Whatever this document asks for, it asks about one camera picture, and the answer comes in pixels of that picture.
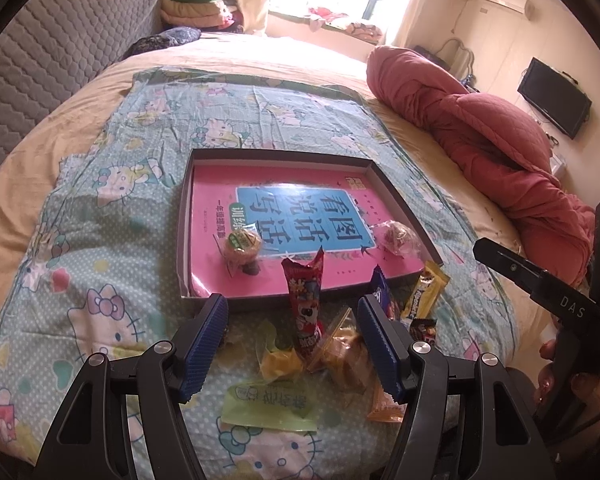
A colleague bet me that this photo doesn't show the black television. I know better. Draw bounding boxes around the black television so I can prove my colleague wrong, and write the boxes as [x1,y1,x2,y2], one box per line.
[517,57,592,140]

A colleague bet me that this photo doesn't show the dark cardboard tray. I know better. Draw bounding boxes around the dark cardboard tray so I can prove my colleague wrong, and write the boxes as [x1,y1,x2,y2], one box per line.
[176,148,443,313]

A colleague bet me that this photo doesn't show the pink book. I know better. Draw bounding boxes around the pink book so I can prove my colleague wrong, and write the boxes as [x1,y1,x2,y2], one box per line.
[189,162,433,298]

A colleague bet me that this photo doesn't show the pink folded blanket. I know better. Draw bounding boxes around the pink folded blanket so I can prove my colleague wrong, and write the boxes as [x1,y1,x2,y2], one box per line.
[162,12,237,31]

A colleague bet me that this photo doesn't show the pink printed cloth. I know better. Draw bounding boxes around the pink printed cloth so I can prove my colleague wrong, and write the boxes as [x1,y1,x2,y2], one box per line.
[347,20,383,41]

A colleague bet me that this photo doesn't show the clear-wrapped cake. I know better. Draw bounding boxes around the clear-wrapped cake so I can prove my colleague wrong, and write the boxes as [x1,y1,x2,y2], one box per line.
[307,307,373,393]

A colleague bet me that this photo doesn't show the dark bag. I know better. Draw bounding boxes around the dark bag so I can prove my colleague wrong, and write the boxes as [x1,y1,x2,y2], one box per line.
[412,45,451,71]

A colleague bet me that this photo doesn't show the cartoon cat printed blanket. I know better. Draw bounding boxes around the cartoon cat printed blanket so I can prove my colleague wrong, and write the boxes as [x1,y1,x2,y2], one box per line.
[0,67,518,480]

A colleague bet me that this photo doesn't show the red cloth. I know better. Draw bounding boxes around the red cloth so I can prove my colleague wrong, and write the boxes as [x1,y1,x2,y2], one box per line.
[310,6,351,23]

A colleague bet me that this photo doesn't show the white air conditioner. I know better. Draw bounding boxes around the white air conditioner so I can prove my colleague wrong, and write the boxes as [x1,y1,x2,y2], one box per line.
[472,0,535,21]

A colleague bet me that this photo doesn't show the red quilt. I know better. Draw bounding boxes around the red quilt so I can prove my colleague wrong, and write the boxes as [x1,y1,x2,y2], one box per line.
[366,45,597,286]

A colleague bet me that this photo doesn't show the light green snack packet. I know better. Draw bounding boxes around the light green snack packet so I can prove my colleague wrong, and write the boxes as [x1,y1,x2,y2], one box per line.
[219,380,318,433]

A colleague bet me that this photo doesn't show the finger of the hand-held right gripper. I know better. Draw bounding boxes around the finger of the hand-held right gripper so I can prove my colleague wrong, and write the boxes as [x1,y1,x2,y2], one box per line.
[472,237,598,328]

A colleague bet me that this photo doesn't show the dark floral cloth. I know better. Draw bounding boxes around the dark floral cloth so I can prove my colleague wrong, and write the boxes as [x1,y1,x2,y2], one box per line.
[125,27,202,58]

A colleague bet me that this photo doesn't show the gold chocolate bar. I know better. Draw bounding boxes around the gold chocolate bar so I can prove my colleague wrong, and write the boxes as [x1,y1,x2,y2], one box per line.
[400,260,451,321]

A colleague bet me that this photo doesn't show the red tall snack packet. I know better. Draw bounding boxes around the red tall snack packet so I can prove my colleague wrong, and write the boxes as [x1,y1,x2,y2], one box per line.
[280,247,327,363]

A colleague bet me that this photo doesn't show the blue cookie packet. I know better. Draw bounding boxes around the blue cookie packet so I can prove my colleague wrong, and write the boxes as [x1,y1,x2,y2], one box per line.
[371,265,397,322]

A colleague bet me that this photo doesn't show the clear-wrapped brown candy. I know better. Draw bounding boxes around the clear-wrapped brown candy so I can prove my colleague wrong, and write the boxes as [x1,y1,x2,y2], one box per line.
[372,220,421,258]

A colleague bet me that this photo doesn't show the round pastry with green label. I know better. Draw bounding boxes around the round pastry with green label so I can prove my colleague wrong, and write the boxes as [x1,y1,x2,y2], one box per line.
[217,225,264,278]

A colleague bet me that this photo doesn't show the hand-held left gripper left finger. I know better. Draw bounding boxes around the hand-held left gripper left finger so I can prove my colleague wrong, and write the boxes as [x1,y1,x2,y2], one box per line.
[35,294,229,480]

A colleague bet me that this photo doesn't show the orange snack packet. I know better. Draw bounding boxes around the orange snack packet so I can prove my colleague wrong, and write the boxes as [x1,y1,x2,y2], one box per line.
[366,375,408,423]

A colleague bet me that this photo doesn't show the grey quilted headboard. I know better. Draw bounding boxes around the grey quilted headboard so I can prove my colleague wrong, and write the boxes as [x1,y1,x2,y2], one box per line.
[0,0,168,186]

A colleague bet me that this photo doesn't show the person's right hand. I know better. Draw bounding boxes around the person's right hand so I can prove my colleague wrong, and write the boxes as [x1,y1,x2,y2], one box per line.
[532,337,560,407]

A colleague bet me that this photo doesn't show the cream folded blanket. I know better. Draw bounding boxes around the cream folded blanket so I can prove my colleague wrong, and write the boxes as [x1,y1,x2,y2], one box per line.
[161,0,226,18]

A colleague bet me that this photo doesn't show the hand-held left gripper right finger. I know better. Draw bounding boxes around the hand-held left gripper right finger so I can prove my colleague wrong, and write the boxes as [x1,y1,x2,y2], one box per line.
[356,294,556,480]

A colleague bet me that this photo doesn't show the dark small snack packet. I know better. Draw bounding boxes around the dark small snack packet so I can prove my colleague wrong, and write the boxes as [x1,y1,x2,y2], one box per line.
[409,317,438,358]

